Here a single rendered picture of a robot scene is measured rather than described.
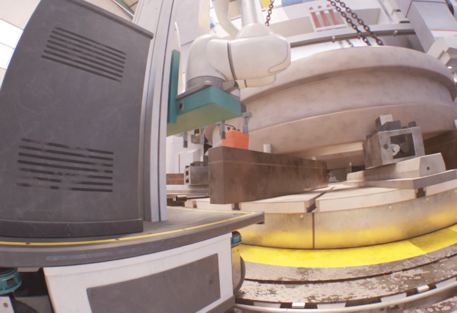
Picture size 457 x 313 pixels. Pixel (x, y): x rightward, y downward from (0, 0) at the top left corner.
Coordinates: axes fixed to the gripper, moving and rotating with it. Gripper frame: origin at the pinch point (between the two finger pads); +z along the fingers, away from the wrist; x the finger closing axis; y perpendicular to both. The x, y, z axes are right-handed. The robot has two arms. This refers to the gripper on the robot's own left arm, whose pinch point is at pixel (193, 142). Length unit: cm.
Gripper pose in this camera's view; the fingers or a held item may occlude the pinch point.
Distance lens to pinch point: 118.9
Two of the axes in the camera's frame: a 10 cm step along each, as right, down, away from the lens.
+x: -8.0, 1.6, 5.8
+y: 6.0, 1.4, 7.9
